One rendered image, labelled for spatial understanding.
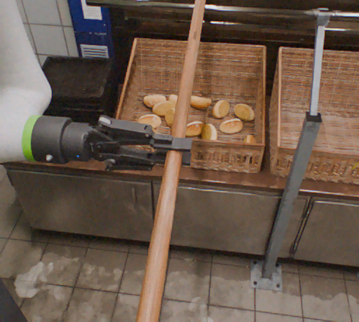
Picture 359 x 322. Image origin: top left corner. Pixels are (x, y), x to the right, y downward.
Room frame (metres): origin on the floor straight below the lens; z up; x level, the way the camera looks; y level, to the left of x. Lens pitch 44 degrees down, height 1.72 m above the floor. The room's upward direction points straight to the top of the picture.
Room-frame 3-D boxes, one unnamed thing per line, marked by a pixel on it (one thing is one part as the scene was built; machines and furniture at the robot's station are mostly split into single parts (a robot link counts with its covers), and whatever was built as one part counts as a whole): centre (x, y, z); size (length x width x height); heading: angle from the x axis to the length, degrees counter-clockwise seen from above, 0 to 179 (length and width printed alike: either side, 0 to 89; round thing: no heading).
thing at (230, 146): (1.27, -0.05, 0.72); 0.56 x 0.49 x 0.28; 83
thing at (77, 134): (0.56, 0.17, 1.18); 0.09 x 0.07 x 0.08; 83
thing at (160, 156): (0.54, 0.01, 1.16); 0.07 x 0.03 x 0.01; 83
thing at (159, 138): (0.55, 0.04, 1.21); 0.05 x 0.01 x 0.03; 83
